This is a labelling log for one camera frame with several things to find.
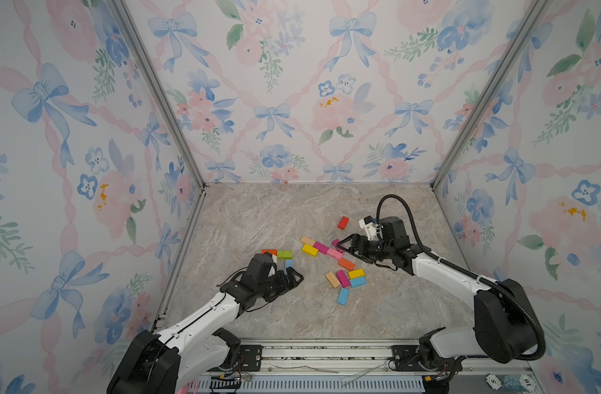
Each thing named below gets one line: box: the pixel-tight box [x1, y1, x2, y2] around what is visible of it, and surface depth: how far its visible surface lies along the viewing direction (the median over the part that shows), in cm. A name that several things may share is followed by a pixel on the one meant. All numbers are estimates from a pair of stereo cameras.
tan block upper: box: [300, 235, 317, 247], surface depth 102 cm
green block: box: [277, 250, 294, 260], surface depth 97 cm
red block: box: [337, 215, 349, 230], surface depth 109 cm
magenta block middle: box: [312, 241, 330, 255], surface depth 100 cm
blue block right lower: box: [348, 275, 368, 289], surface depth 91 cm
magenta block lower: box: [336, 270, 351, 289], surface depth 92 cm
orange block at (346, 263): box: [338, 257, 356, 271], surface depth 96 cm
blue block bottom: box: [337, 287, 350, 307], surface depth 87 cm
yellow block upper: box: [301, 243, 320, 257], surface depth 100 cm
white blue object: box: [484, 373, 537, 393], surface depth 69 cm
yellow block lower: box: [348, 267, 366, 280], surface depth 92 cm
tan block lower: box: [325, 270, 341, 289], surface depth 91 cm
